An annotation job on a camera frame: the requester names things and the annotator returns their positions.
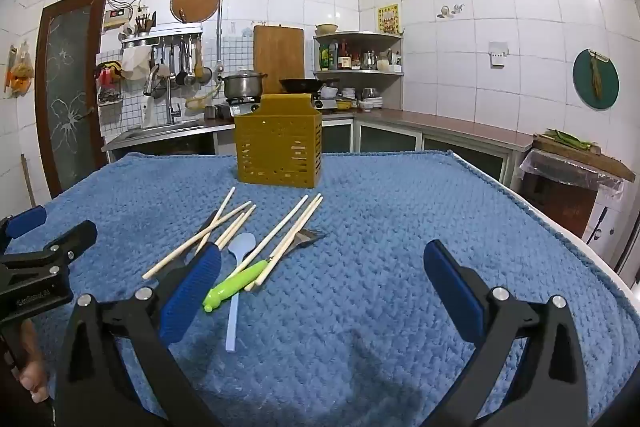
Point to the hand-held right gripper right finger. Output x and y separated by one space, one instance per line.
452 292

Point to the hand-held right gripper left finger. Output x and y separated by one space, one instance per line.
190 294

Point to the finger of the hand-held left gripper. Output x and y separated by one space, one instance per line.
27 221
80 234

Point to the pile of wooden chopsticks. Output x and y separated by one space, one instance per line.
296 228

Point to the yellow perforated utensil holder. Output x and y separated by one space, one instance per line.
277 142

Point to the row of hanging kitchen utensils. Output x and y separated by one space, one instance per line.
190 67

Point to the person's left hand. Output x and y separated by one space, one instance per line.
35 377

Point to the light blue plastic spoon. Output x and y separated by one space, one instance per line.
242 244

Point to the blue knitted blanket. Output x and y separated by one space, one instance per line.
375 217

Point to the brown door with frosted glass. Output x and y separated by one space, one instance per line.
70 107

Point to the steel sink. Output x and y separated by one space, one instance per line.
160 131

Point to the brown cabinet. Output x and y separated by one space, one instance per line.
565 207

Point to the orange mesh bag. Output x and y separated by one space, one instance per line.
21 74

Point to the steel faucet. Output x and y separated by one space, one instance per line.
170 107

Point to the red hanging scrubber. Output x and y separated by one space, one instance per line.
109 73

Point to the glass door counter cabinet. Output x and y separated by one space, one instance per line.
390 139

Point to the clear plastic sheet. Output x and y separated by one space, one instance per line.
560 167

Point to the brown kitchen counter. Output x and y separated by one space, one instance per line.
450 127

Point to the steel mug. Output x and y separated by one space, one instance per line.
210 112

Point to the white hanging cloth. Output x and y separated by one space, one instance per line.
135 63

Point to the thick wooden chopping block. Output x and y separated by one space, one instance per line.
575 154

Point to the green vegetables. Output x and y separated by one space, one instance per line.
565 137

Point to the stack of white bowls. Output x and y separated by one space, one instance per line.
372 100

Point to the steel cooking pot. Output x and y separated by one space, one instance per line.
242 87

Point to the beige power strip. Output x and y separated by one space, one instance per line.
116 18

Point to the knife holder with knives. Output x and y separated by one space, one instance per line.
144 24

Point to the steel gas stove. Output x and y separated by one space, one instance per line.
327 103

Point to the black wok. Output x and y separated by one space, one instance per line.
305 85

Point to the green round cutting board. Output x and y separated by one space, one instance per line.
582 82

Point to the wooden cutting board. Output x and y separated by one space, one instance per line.
278 57

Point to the hanging brush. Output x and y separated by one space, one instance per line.
596 77

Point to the row of sauce bottles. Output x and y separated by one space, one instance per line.
342 57

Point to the beige bowl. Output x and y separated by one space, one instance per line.
327 28

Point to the steel wall rack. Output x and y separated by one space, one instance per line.
170 34

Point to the corner wall shelf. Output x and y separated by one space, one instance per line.
370 77

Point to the white wall socket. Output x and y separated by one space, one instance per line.
498 55

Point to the wall stickers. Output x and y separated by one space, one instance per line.
450 10

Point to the yellow wall picture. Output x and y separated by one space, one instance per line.
388 18

